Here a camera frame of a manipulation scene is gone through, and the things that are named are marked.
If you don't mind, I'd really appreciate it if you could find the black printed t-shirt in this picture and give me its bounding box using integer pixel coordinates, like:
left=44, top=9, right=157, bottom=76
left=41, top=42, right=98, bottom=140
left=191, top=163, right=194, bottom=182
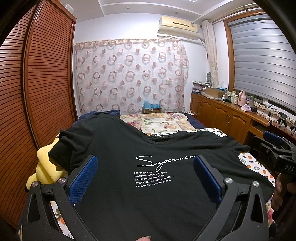
left=49, top=113, right=274, bottom=240

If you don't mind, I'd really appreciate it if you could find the person right hand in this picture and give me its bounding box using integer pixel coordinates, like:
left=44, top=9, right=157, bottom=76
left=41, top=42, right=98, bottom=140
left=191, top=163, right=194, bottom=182
left=271, top=173, right=295, bottom=211

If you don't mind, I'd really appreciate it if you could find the orange print bed sheet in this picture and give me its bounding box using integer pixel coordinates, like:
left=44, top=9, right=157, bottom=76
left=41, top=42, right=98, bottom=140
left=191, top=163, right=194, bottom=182
left=50, top=128, right=275, bottom=238

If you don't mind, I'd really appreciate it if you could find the yellow plush toy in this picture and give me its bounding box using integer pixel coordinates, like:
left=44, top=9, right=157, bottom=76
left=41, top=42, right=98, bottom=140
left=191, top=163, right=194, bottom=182
left=26, top=134, right=67, bottom=190

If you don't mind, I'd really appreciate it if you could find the wooden sideboard cabinet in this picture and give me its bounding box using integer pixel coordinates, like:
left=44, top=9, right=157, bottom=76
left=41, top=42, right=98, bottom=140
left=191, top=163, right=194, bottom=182
left=190, top=93, right=295, bottom=144

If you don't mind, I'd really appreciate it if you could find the pink kettle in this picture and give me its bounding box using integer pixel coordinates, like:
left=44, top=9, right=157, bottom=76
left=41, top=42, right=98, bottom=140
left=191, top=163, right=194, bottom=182
left=238, top=90, right=246, bottom=106

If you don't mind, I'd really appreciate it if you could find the cardboard box on cabinet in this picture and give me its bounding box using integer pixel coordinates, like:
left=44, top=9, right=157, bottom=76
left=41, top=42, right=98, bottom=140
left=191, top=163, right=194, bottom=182
left=205, top=87, right=225, bottom=98

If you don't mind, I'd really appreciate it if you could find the grey window blind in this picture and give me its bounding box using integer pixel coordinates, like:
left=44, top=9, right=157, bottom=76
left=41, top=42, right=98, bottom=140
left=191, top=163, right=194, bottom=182
left=227, top=14, right=295, bottom=111

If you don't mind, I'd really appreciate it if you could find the navy blue folded blanket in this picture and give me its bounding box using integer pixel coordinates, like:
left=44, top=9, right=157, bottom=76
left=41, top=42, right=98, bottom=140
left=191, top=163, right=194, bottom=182
left=73, top=109, right=121, bottom=126

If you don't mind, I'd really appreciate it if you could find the floral bed quilt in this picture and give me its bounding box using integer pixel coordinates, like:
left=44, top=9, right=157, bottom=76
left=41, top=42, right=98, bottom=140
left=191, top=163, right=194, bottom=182
left=120, top=112, right=197, bottom=136

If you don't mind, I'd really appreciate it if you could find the blue item in box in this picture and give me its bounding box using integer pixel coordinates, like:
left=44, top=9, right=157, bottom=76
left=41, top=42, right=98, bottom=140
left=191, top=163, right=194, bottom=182
left=142, top=100, right=162, bottom=114

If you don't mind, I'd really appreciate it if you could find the beige side curtain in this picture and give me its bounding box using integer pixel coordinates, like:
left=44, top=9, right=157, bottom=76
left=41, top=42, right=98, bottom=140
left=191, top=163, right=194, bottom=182
left=202, top=20, right=219, bottom=87

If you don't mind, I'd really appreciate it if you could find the circle patterned sheer curtain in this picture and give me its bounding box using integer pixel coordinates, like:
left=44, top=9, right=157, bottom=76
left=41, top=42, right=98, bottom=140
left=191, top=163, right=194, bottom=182
left=73, top=39, right=189, bottom=114

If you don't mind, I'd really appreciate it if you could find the wall air conditioner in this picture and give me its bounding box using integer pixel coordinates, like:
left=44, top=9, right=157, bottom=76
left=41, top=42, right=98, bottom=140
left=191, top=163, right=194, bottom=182
left=158, top=16, right=200, bottom=40

